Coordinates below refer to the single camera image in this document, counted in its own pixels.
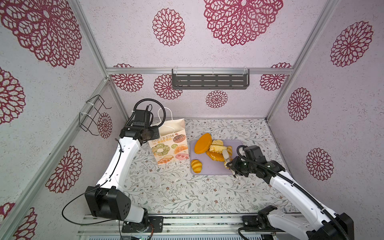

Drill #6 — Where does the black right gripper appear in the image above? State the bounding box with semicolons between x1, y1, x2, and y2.
224;156;255;177

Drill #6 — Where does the orange oval bread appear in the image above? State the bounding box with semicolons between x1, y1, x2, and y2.
206;151;225;162

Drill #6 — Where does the printed paper bread bag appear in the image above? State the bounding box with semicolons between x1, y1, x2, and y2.
149;107;190;165

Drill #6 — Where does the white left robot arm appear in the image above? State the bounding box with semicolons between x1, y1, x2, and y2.
85;110;159;232

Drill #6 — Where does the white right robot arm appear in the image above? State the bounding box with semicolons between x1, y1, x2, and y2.
223;145;355;240

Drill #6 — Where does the striped yellow bread stick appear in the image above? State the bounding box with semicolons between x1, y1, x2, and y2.
227;146;233;157

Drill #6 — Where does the pale long bread loaf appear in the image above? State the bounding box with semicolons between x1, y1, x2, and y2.
209;145;227;154

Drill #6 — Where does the pale crusty bread roll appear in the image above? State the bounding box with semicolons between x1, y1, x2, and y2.
212;140;224;146

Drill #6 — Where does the lavender plastic tray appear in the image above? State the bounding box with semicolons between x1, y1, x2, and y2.
189;140;243;176

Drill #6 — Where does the small striped croissant bun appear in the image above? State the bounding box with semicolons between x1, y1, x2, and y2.
191;160;203;174

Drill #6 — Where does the black wire wall rack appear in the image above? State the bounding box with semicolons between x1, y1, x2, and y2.
78;94;112;138

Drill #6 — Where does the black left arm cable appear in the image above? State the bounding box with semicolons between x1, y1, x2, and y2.
61;98;167;226

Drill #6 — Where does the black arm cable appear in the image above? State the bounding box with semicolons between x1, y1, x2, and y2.
236;145;350;240
61;98;167;226

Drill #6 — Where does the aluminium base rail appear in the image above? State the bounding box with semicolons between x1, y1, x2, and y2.
77;213;304;240

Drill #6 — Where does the dark grey wall shelf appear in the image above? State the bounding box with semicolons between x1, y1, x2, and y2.
171;69;250;90

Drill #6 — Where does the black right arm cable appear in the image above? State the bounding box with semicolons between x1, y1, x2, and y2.
236;145;350;240

